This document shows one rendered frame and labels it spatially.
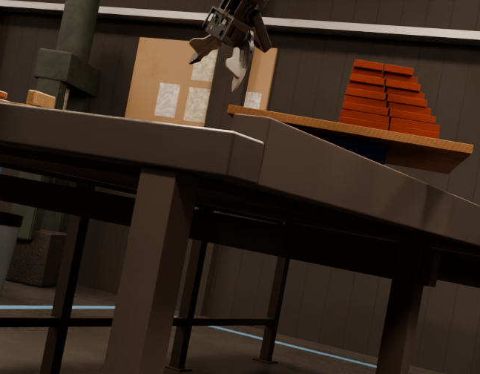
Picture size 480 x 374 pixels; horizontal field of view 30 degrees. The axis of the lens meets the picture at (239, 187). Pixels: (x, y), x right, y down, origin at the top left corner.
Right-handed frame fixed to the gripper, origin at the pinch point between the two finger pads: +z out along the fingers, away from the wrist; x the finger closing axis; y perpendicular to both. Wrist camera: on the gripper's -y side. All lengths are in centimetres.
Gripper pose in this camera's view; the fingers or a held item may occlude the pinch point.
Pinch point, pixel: (212, 79)
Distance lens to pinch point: 197.1
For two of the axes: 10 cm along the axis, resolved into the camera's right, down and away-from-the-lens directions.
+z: -4.9, 8.5, 1.7
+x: 6.3, 4.9, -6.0
